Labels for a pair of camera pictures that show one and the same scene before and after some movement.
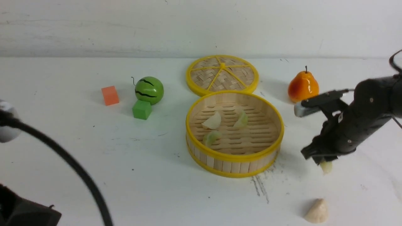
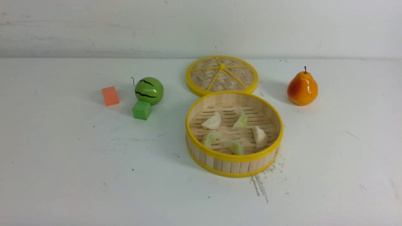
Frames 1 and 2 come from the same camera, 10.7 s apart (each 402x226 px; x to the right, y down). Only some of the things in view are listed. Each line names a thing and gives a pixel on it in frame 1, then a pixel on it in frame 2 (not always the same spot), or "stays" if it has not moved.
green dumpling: [242, 121] stays
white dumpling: [318, 212] → [261, 138]
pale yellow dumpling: [326, 166] → [236, 146]
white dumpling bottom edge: [213, 122] stays
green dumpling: [209, 138] stays
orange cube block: [110, 95] stays
